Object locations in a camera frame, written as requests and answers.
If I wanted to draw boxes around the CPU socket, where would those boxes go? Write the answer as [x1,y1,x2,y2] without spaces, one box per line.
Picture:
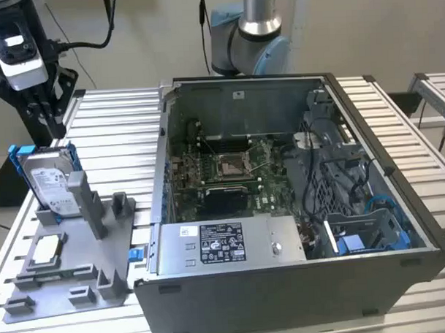
[215,153,255,182]

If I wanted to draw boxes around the looped black wire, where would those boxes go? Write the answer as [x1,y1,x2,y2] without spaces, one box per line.
[348,156,390,207]

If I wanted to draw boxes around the thin black hanging cable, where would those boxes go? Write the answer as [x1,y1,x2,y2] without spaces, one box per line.
[198,0,213,75]

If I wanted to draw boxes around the hard disk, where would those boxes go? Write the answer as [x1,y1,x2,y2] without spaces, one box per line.
[8,141,83,219]

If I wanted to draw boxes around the silver CPU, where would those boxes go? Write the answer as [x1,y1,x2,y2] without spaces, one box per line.
[29,236,65,268]

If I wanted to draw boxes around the grey metal drive cage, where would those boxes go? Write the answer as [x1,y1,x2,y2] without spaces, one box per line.
[281,87,393,223]

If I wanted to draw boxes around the green motherboard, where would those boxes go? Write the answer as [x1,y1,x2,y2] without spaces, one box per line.
[168,134,306,224]

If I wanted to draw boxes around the black open PC case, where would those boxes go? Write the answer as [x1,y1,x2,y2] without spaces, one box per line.
[126,67,445,333]

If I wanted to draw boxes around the silver power supply unit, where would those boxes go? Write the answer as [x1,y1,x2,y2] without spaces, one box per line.
[154,215,308,276]

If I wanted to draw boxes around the metal socket cover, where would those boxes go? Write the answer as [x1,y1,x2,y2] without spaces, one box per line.
[243,140,274,172]

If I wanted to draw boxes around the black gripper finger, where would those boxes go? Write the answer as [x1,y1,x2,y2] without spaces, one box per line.
[39,65,80,141]
[0,77,48,127]

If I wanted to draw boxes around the grey metal disk bay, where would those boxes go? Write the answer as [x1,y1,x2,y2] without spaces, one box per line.
[324,206,410,254]

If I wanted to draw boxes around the black graphics card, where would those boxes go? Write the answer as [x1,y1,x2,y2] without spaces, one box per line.
[203,185,249,216]

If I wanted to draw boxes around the thick black camera cable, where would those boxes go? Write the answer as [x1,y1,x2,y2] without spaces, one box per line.
[46,0,116,53]

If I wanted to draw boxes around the green RAM stick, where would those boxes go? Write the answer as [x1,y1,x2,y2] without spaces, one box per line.
[23,266,94,281]

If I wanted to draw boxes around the grey parts rack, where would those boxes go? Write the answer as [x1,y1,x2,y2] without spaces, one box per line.
[0,168,142,325]

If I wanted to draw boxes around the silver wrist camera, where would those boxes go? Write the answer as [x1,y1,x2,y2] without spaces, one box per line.
[0,17,50,92]

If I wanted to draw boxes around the blue disk carrier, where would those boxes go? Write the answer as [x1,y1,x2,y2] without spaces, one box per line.
[336,234,375,254]

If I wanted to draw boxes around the long black wire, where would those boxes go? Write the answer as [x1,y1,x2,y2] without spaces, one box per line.
[300,128,322,218]

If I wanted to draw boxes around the aluminium slat side table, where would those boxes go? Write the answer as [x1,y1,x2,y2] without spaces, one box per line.
[407,71,445,130]

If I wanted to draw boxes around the blue wire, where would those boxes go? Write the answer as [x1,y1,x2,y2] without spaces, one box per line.
[363,192,398,229]

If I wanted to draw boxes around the black RAM slot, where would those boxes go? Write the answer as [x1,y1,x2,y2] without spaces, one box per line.
[203,134,252,144]

